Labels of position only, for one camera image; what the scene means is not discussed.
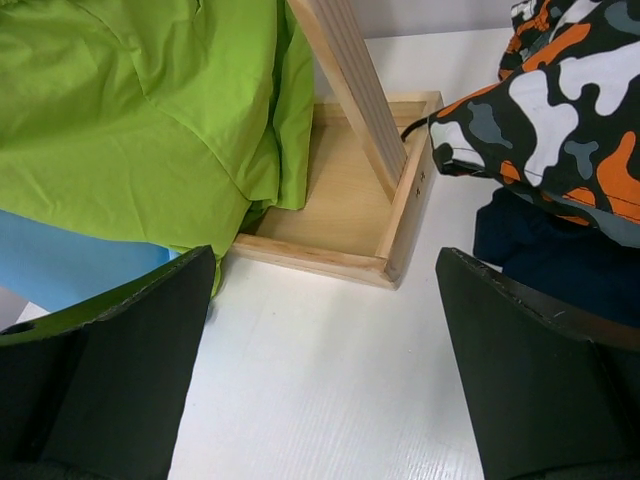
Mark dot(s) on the navy blue shorts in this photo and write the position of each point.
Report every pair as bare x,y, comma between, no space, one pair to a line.
576,264

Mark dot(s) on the lime green shorts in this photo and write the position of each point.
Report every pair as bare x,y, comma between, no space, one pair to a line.
173,123

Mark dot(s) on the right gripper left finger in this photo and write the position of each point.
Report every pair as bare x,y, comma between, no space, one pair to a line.
97,390

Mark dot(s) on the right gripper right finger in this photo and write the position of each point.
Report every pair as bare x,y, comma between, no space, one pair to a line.
552,390

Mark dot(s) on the wooden clothes rack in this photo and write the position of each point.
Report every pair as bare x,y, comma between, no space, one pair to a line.
367,187

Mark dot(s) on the light blue shorts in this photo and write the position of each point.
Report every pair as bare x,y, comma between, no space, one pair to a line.
55,268

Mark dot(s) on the camouflage patterned shorts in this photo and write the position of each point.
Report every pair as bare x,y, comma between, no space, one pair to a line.
560,126

